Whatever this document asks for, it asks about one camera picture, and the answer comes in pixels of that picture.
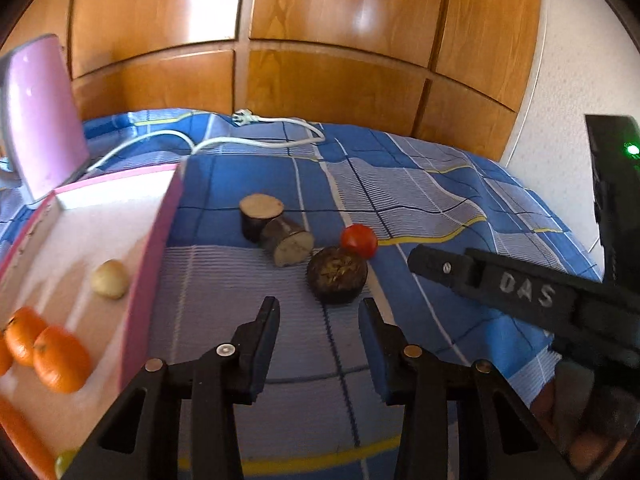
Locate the orange carrot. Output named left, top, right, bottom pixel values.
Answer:
left=0, top=397, right=56, bottom=480

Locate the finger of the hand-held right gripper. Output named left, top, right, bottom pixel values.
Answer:
left=407, top=244, right=581, bottom=333

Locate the person's right forearm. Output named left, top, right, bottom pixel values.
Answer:
left=530, top=355, right=636, bottom=476

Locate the wooden wardrobe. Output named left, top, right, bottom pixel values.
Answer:
left=0, top=0, right=546, bottom=161

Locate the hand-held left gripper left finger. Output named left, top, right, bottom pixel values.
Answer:
left=60, top=296, right=282, bottom=480

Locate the green grape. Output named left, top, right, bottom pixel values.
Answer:
left=54, top=450, right=81, bottom=478

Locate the pink electric kettle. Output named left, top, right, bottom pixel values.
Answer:
left=0, top=34, right=91, bottom=206

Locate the red tomato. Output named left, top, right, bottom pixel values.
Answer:
left=340, top=224, right=379, bottom=259

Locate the pink shallow box tray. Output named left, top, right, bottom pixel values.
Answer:
left=0, top=162, right=186, bottom=480

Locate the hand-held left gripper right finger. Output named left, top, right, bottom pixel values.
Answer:
left=359, top=297, right=576, bottom=480

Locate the halved dark passion fruit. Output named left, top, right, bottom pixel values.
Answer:
left=306, top=246, right=369, bottom=304

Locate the small yellow potato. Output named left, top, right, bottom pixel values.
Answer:
left=91, top=259, right=131, bottom=300

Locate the dark eggplant piece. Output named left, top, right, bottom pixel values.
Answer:
left=259, top=217, right=316, bottom=267
left=239, top=193, right=285, bottom=243

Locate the white kettle power cord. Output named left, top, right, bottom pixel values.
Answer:
left=85, top=110, right=326, bottom=176

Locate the blue plaid blanket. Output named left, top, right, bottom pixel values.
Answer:
left=0, top=107, right=603, bottom=480

